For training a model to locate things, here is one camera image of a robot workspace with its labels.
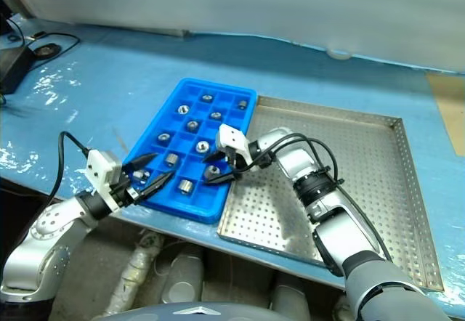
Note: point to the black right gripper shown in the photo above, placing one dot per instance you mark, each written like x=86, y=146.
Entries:
x=234, y=159

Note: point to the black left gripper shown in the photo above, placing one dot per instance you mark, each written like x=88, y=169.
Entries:
x=123, y=192

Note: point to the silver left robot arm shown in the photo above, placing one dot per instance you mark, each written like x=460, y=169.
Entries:
x=54, y=223

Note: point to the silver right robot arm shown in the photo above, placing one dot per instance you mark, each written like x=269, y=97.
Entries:
x=294, y=157

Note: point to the blue compartment tray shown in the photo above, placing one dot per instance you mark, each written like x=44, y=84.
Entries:
x=173, y=122

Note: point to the white wrapped pipe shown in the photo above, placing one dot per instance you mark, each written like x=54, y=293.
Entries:
x=138, y=263
x=341, y=308

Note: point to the grey rounded cylinder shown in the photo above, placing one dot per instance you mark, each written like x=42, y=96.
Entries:
x=290, y=299
x=185, y=277

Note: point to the grey robot torso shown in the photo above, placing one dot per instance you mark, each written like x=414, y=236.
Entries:
x=189, y=312

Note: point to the perforated metal tray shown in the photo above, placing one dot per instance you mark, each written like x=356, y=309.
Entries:
x=363, y=146

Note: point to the round black disc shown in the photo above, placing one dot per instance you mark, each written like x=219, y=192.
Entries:
x=47, y=50

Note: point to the white tape roll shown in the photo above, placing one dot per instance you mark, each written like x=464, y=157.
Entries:
x=339, y=53

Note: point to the white foam backdrop board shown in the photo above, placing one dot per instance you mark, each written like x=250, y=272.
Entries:
x=254, y=1

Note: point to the black power adapter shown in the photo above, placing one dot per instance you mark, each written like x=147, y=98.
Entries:
x=12, y=68

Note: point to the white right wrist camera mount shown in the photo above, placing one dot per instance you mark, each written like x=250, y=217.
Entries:
x=232, y=136

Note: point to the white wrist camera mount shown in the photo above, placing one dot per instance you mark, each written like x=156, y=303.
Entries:
x=100, y=166
x=232, y=136

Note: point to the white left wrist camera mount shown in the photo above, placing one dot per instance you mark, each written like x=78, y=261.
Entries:
x=100, y=166

